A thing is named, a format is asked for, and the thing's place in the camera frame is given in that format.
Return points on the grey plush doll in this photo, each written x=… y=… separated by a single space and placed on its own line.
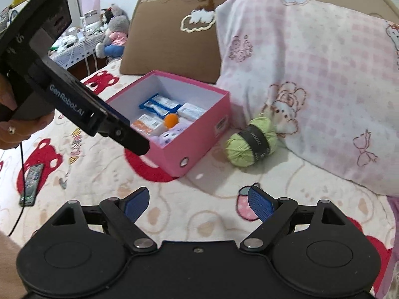
x=115 y=34

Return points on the pink checked pillow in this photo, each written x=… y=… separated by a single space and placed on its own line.
x=311 y=84

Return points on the orange ball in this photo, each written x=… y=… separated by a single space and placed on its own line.
x=171 y=120

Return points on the small white box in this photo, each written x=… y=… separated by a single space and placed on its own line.
x=191 y=110

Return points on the printed bed sheet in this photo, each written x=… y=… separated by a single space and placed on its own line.
x=193 y=193

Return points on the side table with cloth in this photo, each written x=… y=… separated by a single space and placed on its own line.
x=78 y=49

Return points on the purple plush toy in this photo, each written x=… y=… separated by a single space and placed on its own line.
x=168 y=137

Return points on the purple cloth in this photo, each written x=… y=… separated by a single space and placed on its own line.
x=391 y=224

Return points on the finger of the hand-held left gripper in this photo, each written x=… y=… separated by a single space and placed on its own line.
x=120 y=116
x=131 y=140

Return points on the pink cardboard box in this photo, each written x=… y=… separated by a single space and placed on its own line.
x=193 y=143

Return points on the small white appliance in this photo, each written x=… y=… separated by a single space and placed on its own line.
x=90 y=18

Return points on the person's left hand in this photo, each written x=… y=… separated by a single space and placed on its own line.
x=21 y=130

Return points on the green yarn ball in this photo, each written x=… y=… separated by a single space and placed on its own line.
x=240 y=149

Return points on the orange and white packet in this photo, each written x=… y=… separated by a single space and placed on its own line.
x=146 y=123

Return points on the black phone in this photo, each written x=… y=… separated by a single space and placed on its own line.
x=32 y=183

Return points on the brown pillow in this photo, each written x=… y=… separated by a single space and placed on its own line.
x=162 y=53

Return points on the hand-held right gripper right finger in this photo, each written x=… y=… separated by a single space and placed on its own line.
x=260 y=204

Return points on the black and white plush toy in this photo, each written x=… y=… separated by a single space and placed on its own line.
x=106 y=17

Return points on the blue wet wipes packet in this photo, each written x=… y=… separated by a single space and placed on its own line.
x=162 y=102

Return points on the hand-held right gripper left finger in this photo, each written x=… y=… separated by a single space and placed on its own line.
x=137 y=204

